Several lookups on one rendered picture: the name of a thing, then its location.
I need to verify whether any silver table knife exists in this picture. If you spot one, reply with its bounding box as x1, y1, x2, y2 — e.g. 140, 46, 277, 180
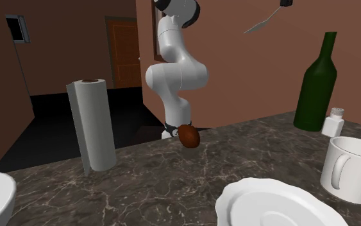
243, 6, 283, 35

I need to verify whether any white paper towel roll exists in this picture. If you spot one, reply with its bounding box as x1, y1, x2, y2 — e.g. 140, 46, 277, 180
65, 78, 118, 177

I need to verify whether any orange wooden door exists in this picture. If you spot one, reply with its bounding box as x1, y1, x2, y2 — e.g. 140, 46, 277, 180
105, 15, 144, 90

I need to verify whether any dark green glass bottle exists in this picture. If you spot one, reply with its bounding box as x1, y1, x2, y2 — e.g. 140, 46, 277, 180
292, 31, 338, 132

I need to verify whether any white salt shaker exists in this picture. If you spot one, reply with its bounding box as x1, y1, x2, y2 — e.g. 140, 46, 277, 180
321, 107, 346, 138

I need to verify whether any brown-framed wall picture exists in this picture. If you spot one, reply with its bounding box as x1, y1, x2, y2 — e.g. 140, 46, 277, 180
151, 0, 169, 63

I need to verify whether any dark grey-framed window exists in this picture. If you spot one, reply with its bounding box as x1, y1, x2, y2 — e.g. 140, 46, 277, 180
5, 14, 31, 44

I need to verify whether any white mug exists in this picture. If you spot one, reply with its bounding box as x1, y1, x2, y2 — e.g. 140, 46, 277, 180
319, 135, 361, 205

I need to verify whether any brown egg-shaped object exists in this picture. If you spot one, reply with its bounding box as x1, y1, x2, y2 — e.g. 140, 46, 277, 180
178, 124, 201, 148

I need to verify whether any white plate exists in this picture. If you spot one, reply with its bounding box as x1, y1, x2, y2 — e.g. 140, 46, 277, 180
214, 177, 350, 226

